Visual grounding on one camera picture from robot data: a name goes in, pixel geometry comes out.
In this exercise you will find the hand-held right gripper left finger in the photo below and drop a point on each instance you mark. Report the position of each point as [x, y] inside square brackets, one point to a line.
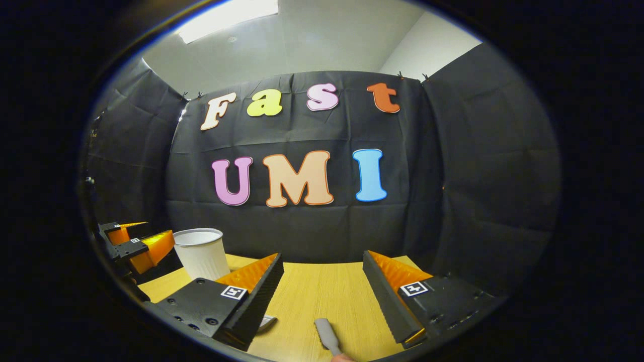
[259, 301]

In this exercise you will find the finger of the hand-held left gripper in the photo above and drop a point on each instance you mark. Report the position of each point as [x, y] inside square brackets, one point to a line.
[153, 246]
[118, 232]

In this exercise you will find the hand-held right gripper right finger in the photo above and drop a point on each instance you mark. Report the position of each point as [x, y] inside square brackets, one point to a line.
[385, 301]

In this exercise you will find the grey dustpan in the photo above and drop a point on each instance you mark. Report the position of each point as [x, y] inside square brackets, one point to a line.
[266, 323]

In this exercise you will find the small grey broom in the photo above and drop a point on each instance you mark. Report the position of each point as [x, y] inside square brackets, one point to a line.
[326, 332]

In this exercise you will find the wooden desktop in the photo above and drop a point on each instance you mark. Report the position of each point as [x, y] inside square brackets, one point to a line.
[322, 291]

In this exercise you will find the black backdrop cloth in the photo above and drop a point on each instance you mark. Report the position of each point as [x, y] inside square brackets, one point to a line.
[327, 231]

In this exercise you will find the ceiling light panel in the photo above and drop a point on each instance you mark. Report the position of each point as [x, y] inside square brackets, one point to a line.
[226, 17]

